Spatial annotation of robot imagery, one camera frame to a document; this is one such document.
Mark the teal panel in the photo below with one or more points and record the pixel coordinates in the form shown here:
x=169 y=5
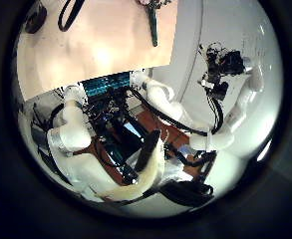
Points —
x=105 y=84

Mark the black electronics stack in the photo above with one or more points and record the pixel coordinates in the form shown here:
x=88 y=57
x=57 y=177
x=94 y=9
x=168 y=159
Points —
x=119 y=132

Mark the blue lit screen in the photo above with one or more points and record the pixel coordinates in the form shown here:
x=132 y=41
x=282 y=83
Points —
x=132 y=127

